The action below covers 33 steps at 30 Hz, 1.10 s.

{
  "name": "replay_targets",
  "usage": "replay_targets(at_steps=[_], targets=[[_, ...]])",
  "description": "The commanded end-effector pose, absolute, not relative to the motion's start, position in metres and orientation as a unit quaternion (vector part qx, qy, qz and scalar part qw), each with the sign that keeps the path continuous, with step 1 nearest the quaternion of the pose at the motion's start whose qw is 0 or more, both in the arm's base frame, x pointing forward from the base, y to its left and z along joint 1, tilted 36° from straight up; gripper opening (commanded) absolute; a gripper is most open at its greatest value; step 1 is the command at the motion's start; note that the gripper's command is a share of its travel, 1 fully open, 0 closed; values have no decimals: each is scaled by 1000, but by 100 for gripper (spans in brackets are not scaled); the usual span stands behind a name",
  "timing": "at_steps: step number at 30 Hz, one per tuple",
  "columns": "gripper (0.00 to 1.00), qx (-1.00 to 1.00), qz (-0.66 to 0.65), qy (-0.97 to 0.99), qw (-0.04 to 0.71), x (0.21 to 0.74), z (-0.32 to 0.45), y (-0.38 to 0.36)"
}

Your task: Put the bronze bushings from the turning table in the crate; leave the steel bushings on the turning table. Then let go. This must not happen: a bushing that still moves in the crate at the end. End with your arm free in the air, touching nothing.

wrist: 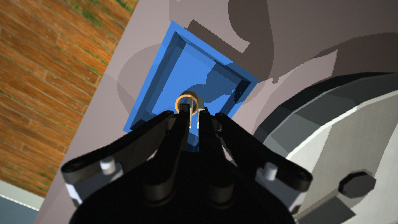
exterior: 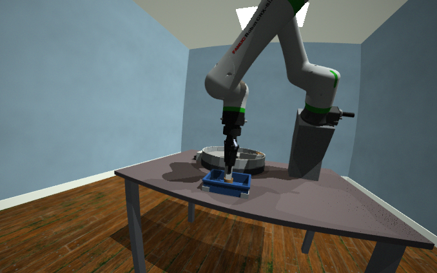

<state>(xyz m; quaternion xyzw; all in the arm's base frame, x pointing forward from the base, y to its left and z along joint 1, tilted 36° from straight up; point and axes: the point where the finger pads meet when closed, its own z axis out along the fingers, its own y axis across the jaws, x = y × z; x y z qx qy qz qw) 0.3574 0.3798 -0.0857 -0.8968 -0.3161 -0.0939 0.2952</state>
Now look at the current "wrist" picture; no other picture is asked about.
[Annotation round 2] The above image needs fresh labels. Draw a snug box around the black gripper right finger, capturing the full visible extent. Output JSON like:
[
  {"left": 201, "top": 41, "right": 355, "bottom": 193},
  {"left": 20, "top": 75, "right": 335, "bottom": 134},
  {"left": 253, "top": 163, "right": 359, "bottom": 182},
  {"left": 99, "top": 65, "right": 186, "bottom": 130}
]
[{"left": 197, "top": 97, "right": 313, "bottom": 215}]

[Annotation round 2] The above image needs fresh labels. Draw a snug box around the bronze bushing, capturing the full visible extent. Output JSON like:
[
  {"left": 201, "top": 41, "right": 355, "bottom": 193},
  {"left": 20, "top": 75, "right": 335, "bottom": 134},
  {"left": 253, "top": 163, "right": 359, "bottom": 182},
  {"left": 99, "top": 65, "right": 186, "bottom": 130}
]
[{"left": 175, "top": 91, "right": 198, "bottom": 115}]

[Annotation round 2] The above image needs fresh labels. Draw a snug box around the blue open crate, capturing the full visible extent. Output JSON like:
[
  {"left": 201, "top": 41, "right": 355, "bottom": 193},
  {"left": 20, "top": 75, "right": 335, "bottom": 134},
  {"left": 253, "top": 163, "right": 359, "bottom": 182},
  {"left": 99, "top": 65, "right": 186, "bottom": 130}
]
[{"left": 123, "top": 20, "right": 259, "bottom": 152}]

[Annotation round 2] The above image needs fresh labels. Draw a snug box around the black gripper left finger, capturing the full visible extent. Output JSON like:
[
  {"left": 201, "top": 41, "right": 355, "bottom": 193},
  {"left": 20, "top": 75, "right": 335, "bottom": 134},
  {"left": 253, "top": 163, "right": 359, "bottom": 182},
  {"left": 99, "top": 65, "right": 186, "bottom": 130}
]
[{"left": 61, "top": 97, "right": 193, "bottom": 208}]

